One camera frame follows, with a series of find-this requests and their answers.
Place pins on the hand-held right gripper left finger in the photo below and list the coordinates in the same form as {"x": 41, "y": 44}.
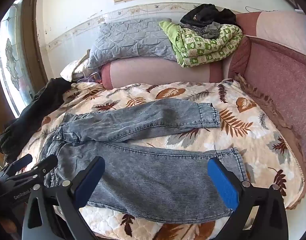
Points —
{"x": 91, "y": 180}

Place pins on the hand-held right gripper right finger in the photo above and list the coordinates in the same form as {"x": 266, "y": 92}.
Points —
{"x": 224, "y": 185}

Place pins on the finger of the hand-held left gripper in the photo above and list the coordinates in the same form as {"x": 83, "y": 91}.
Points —
{"x": 44, "y": 168}
{"x": 17, "y": 166}

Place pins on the grey washed denim pants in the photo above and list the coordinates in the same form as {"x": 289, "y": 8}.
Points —
{"x": 143, "y": 175}

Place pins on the black jacket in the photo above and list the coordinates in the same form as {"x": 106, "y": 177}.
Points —
{"x": 30, "y": 115}

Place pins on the leaf printed cream blanket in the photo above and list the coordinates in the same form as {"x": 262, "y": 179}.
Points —
{"x": 255, "y": 140}

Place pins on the cream quilted cloth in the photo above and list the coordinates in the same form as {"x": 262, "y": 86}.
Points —
{"x": 70, "y": 70}

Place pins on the purple packet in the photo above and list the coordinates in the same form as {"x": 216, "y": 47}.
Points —
{"x": 92, "y": 76}

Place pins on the pink bed sheet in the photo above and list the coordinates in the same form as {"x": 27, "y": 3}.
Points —
{"x": 280, "y": 85}

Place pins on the green printed quilt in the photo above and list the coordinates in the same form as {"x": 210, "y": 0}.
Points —
{"x": 205, "y": 50}

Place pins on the grey quilted pillow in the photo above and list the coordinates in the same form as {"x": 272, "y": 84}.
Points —
{"x": 133, "y": 40}

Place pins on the grey crumpled cloth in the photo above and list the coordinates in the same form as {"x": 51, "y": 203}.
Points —
{"x": 210, "y": 31}

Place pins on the black clothing pile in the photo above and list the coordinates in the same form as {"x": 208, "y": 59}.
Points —
{"x": 208, "y": 13}

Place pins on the brown wooden window frame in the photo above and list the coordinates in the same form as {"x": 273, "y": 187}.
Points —
{"x": 34, "y": 30}

